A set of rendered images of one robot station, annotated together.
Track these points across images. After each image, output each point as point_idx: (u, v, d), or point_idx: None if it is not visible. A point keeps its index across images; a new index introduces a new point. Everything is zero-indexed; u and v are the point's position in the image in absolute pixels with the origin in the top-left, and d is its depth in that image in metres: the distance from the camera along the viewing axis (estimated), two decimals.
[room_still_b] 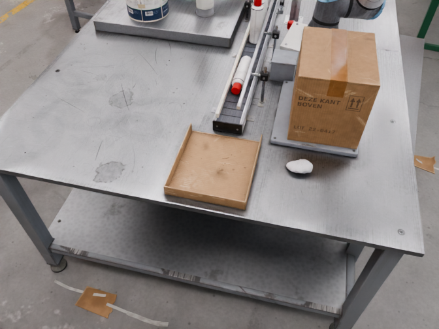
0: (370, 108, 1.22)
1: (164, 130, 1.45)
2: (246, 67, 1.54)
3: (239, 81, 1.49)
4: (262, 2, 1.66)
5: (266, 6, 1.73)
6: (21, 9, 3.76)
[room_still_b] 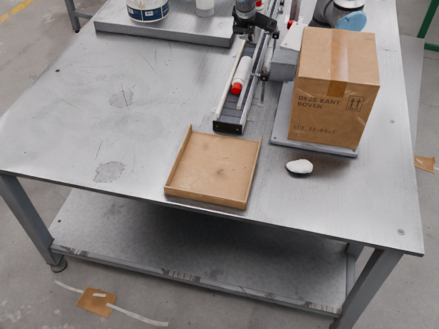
0: (370, 108, 1.22)
1: (164, 130, 1.45)
2: (246, 67, 1.54)
3: (239, 81, 1.49)
4: (262, 2, 1.66)
5: (266, 6, 1.73)
6: (21, 9, 3.76)
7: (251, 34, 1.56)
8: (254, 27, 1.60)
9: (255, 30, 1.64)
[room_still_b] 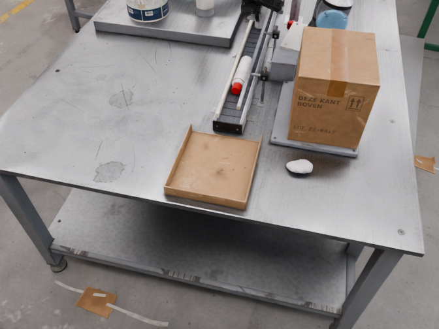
0: (370, 108, 1.22)
1: (164, 130, 1.45)
2: (246, 67, 1.54)
3: (239, 81, 1.49)
4: None
5: None
6: (21, 9, 3.76)
7: (259, 14, 1.67)
8: (260, 8, 1.71)
9: (261, 10, 1.74)
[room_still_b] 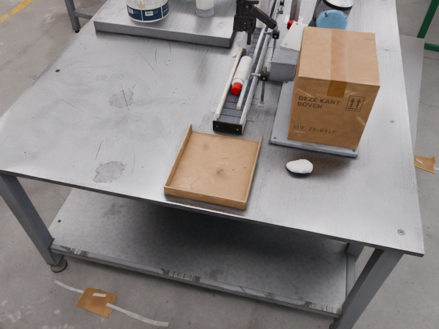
0: (370, 108, 1.22)
1: (164, 130, 1.45)
2: (246, 67, 1.54)
3: (239, 81, 1.49)
4: None
5: None
6: (21, 9, 3.76)
7: (252, 28, 1.54)
8: (253, 34, 1.60)
9: (252, 42, 1.62)
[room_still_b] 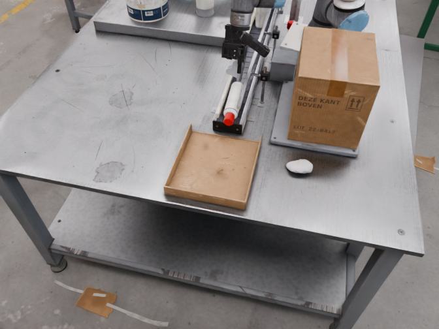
0: (370, 108, 1.22)
1: (164, 130, 1.45)
2: (238, 94, 1.43)
3: (232, 111, 1.38)
4: None
5: None
6: (21, 9, 3.76)
7: (242, 56, 1.41)
8: (243, 62, 1.47)
9: (243, 70, 1.50)
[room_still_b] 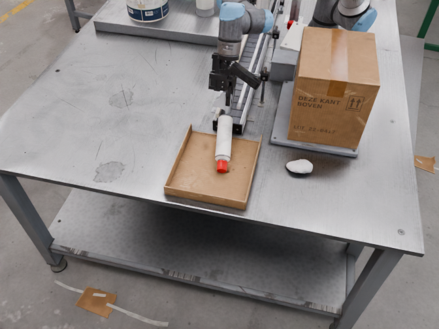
0: (370, 108, 1.22)
1: (164, 130, 1.45)
2: (223, 133, 1.32)
3: (220, 158, 1.29)
4: None
5: None
6: (21, 9, 3.76)
7: (230, 88, 1.29)
8: (232, 93, 1.35)
9: (232, 101, 1.37)
